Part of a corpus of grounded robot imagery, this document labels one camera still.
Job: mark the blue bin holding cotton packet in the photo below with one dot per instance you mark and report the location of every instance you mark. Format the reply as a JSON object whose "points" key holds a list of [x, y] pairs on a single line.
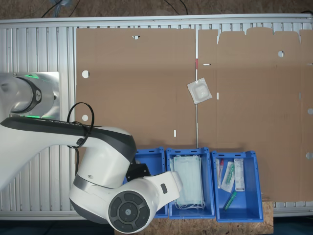
{"points": [[156, 156]]}

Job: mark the brown cardboard sheet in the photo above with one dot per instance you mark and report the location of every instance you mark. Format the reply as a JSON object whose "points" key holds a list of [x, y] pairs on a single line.
{"points": [[256, 110], [137, 93]]}

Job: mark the packed white face masks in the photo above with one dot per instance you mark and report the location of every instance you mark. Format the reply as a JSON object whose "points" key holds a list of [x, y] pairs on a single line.
{"points": [[188, 181]]}

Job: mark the red-capped tube packet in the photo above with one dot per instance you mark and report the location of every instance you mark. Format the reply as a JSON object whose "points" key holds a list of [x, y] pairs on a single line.
{"points": [[219, 176]]}

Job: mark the blue bin holding masks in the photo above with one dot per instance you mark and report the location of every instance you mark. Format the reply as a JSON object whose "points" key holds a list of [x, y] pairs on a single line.
{"points": [[189, 214]]}

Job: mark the loose green syringe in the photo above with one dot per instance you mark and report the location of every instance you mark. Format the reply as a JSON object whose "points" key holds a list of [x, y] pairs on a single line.
{"points": [[230, 200]]}

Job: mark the blue bin holding syringes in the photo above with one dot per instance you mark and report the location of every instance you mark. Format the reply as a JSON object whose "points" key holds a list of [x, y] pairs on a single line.
{"points": [[249, 203]]}

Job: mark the chipboard wood board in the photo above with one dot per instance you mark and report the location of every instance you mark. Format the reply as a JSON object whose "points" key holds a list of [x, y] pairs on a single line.
{"points": [[220, 228]]}

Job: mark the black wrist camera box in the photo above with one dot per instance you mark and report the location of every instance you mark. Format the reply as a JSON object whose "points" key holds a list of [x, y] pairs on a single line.
{"points": [[139, 170]]}

